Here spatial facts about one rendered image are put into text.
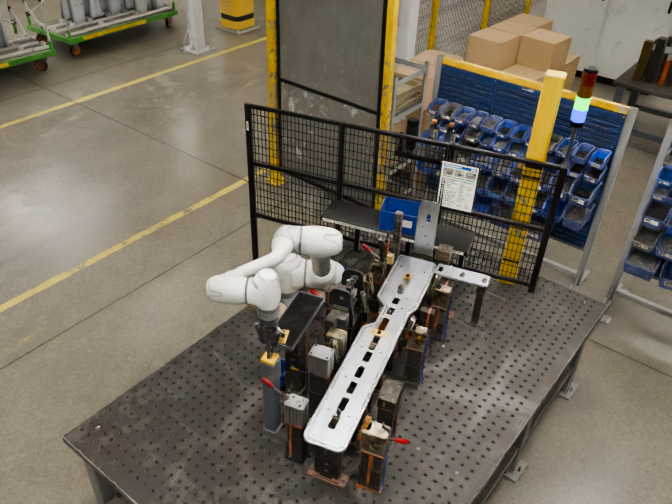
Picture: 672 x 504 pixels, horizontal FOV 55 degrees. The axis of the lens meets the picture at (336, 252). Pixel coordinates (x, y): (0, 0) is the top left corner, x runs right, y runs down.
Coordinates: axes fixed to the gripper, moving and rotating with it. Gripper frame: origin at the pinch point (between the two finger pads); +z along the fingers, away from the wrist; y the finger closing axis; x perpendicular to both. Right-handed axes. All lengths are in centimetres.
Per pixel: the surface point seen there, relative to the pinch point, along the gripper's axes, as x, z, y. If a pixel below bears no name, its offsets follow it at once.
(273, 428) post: -2.8, 46.1, 1.9
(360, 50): 286, -32, -66
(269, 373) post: -3.5, 9.6, 1.3
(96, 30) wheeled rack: 541, 90, -542
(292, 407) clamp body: -13.4, 13.5, 16.7
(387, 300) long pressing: 74, 19, 29
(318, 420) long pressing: -10.9, 19.2, 27.3
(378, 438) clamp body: -14, 14, 54
